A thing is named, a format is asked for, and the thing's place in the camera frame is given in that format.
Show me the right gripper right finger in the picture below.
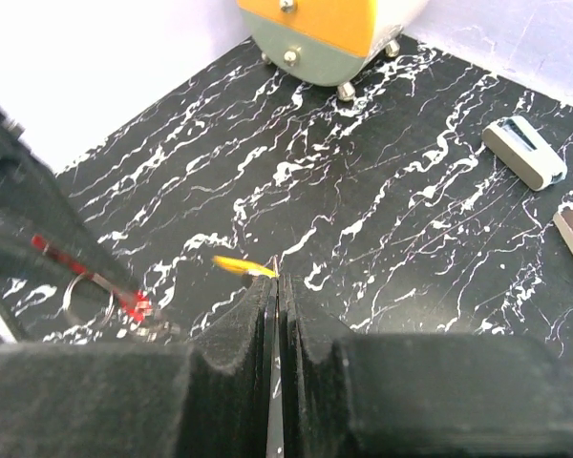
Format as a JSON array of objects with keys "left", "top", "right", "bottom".
[{"left": 278, "top": 275, "right": 573, "bottom": 457}]

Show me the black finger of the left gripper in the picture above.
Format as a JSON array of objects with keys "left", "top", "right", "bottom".
[{"left": 0, "top": 108, "right": 139, "bottom": 294}]

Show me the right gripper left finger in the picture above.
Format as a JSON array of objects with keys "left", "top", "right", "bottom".
[{"left": 0, "top": 278, "right": 273, "bottom": 457}]

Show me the red keyring opener tool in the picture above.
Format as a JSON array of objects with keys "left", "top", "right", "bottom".
[{"left": 32, "top": 235, "right": 153, "bottom": 327}]

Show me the yellow tagged key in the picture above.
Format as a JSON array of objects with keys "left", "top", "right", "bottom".
[{"left": 212, "top": 256, "right": 277, "bottom": 279}]

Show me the metal wire keyring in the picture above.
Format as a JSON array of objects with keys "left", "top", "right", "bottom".
[{"left": 61, "top": 274, "right": 181, "bottom": 343}]

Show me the teal and white stapler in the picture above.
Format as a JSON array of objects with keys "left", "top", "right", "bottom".
[{"left": 481, "top": 115, "right": 567, "bottom": 192}]

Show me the round pastel drawer cabinet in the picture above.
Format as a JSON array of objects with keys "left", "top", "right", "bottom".
[{"left": 237, "top": 0, "right": 428, "bottom": 102}]

